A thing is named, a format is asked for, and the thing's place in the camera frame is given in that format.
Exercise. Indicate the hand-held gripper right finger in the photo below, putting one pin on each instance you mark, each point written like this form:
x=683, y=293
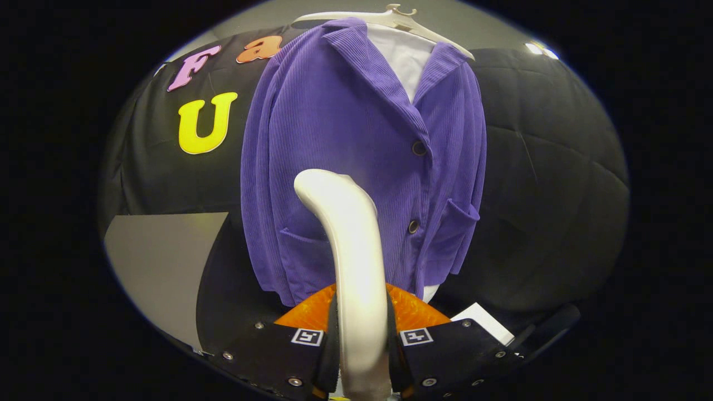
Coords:
x=451, y=356

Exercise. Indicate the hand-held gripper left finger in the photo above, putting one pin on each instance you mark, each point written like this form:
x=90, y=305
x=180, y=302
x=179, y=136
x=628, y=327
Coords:
x=273, y=356

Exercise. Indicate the white garment steamer head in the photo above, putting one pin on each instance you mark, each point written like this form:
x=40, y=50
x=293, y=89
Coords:
x=356, y=250

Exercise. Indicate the white shirt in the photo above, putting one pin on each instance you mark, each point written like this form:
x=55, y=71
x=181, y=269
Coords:
x=404, y=55

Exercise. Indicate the white clothes hanger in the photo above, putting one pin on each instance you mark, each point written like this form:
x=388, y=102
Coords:
x=398, y=18

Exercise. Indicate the black quilted curtain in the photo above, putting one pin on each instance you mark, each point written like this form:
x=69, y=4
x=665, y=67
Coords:
x=557, y=195

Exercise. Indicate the double ceiling light panel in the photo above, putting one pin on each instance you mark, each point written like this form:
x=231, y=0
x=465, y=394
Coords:
x=540, y=49

